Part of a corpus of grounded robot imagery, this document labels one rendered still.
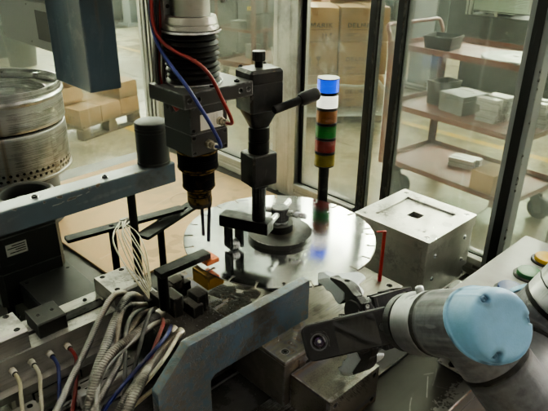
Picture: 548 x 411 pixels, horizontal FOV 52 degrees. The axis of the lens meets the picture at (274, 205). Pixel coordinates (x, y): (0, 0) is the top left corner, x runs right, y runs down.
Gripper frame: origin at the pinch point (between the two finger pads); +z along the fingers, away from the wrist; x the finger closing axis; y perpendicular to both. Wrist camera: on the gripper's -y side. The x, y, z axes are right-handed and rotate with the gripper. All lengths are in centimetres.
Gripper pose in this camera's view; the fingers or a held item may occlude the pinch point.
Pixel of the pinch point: (325, 324)
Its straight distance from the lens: 88.1
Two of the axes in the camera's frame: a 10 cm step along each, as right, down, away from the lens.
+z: -3.5, 1.8, 9.2
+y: 9.1, -1.7, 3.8
